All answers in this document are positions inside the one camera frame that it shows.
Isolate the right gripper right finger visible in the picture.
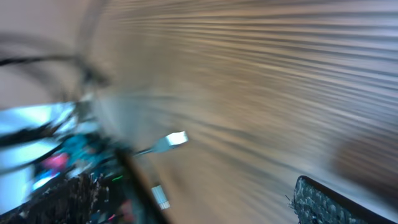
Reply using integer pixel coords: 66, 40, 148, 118
290, 175, 394, 224

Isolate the black USB-C cable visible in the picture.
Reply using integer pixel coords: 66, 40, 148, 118
150, 184, 171, 210

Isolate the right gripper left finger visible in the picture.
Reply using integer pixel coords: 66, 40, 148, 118
1, 174, 109, 224

